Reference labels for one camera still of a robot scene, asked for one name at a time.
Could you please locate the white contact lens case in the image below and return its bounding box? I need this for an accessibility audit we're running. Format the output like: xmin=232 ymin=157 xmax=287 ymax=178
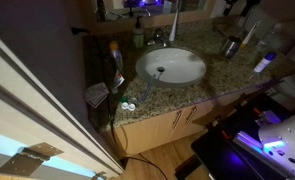
xmin=120 ymin=101 xmax=137 ymax=112

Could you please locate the chrome tap faucet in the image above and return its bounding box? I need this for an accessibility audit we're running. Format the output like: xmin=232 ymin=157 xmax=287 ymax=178
xmin=146 ymin=27 xmax=172 ymax=48

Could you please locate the bottle with orange cap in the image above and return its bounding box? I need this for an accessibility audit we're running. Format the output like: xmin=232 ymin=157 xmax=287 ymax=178
xmin=108 ymin=40 xmax=125 ymax=73

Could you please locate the large metal door hinge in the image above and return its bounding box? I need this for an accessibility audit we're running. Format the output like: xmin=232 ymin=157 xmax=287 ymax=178
xmin=0 ymin=142 xmax=65 ymax=177

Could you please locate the clear plastic bottle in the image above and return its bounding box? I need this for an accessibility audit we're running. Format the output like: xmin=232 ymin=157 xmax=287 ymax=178
xmin=256 ymin=22 xmax=285 ymax=54

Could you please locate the black power cable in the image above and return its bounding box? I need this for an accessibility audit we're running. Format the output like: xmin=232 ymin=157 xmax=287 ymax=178
xmin=108 ymin=96 xmax=170 ymax=180

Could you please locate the metal cabinet handle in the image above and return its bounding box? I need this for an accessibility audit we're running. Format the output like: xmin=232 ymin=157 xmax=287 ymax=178
xmin=172 ymin=110 xmax=183 ymax=131
xmin=185 ymin=105 xmax=199 ymax=125

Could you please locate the black wall plug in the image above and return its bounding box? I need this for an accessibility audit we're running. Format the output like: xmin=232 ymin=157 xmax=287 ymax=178
xmin=70 ymin=26 xmax=92 ymax=36

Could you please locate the metal cup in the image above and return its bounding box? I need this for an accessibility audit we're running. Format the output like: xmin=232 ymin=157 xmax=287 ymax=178
xmin=219 ymin=35 xmax=243 ymax=60

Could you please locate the small metal door hinge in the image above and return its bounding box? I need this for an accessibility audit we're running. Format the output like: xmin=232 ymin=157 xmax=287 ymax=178
xmin=91 ymin=171 xmax=108 ymax=180

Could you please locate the blue toothbrush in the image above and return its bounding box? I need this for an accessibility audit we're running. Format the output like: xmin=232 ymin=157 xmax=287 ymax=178
xmin=139 ymin=73 xmax=162 ymax=104

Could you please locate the white electric toothbrush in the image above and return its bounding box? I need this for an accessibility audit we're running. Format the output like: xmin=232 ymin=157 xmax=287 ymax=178
xmin=168 ymin=0 xmax=183 ymax=43

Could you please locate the white panelled door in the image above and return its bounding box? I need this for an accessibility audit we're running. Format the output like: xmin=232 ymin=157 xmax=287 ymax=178
xmin=0 ymin=25 xmax=125 ymax=180

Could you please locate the wall mirror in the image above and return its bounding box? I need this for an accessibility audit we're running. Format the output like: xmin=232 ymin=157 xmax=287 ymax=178
xmin=92 ymin=0 xmax=218 ymax=24

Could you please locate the white yellow tube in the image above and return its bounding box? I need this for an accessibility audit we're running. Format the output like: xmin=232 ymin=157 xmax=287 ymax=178
xmin=239 ymin=19 xmax=263 ymax=50

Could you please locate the wooden cabinet door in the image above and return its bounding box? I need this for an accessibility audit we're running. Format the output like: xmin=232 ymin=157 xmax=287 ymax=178
xmin=170 ymin=96 xmax=235 ymax=142
xmin=115 ymin=109 xmax=185 ymax=156

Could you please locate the soap pump dispenser bottle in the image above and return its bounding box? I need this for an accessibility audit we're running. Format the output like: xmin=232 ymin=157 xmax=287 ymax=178
xmin=132 ymin=15 xmax=146 ymax=50

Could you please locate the white bottle blue cap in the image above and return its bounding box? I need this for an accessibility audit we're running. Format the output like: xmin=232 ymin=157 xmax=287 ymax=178
xmin=253 ymin=51 xmax=278 ymax=74

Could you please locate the red white toothpaste tube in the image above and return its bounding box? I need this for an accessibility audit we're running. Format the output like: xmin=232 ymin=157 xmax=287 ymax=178
xmin=110 ymin=69 xmax=126 ymax=95

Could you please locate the white oval sink basin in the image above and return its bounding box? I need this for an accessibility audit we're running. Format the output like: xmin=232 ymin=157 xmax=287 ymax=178
xmin=135 ymin=47 xmax=208 ymax=89

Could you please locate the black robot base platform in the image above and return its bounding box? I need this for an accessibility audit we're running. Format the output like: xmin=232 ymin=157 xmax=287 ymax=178
xmin=190 ymin=92 xmax=295 ymax=180

